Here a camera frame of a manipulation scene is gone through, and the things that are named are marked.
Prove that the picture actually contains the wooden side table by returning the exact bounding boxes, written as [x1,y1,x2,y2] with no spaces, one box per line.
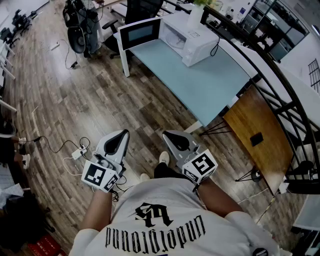
[199,84,295,196]

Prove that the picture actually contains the red box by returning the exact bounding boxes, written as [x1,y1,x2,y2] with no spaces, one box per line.
[27,233,63,256]

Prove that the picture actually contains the black floor cable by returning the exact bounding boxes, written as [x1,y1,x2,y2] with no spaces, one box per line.
[32,135,91,155]

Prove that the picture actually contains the white vase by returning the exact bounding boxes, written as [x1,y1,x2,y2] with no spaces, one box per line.
[186,3,205,30]

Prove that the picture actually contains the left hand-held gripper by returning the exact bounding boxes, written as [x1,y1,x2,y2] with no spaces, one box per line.
[81,129,130,193]

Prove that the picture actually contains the black power adapter with cable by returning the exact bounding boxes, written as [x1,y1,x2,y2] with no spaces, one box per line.
[57,38,79,70]

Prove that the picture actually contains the person's left forearm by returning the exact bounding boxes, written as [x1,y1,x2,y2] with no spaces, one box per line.
[79,189,113,233]

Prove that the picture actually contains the black microwave power cable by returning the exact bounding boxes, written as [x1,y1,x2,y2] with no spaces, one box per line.
[209,36,221,57]

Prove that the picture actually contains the black bulky equipment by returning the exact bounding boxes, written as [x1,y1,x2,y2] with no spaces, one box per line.
[62,0,87,55]

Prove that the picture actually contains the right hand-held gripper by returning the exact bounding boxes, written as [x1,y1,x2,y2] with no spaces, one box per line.
[162,130,218,185]

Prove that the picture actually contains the black office chair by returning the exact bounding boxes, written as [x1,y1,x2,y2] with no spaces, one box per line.
[11,9,33,36]
[0,26,20,49]
[101,0,165,60]

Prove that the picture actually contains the person's black trousers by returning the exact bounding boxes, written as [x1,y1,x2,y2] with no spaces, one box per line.
[153,161,187,180]

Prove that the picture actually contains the white microwave oven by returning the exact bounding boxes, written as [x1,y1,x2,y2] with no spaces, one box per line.
[117,12,220,68]

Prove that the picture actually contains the white paper sheet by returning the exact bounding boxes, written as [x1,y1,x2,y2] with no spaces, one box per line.
[0,183,25,209]

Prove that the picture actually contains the black bag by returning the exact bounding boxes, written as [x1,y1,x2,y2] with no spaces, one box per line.
[0,192,56,252]

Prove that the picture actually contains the white cabinet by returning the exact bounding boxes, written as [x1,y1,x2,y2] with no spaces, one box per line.
[291,194,320,256]

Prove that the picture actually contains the white printed t-shirt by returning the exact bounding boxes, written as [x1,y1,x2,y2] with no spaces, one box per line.
[68,177,293,256]

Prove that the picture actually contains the white desk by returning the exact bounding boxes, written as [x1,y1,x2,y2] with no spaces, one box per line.
[0,41,18,114]

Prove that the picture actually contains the black rectangular pad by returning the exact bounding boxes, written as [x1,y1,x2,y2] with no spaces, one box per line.
[249,132,264,147]

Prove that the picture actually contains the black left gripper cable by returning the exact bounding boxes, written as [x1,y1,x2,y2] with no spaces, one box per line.
[111,174,129,202]

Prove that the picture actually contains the white floor cable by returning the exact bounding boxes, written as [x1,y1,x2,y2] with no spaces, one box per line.
[62,156,84,177]

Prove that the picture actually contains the person's right forearm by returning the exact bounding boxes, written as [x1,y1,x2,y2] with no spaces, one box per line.
[193,177,243,221]

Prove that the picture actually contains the round clear glass dish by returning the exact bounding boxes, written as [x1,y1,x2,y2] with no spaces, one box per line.
[166,31,188,50]

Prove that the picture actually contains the person's right beige shoe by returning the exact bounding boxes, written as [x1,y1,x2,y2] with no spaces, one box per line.
[159,150,171,166]

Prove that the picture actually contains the black-framed glass partition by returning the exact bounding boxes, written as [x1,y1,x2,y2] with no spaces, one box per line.
[239,0,311,63]

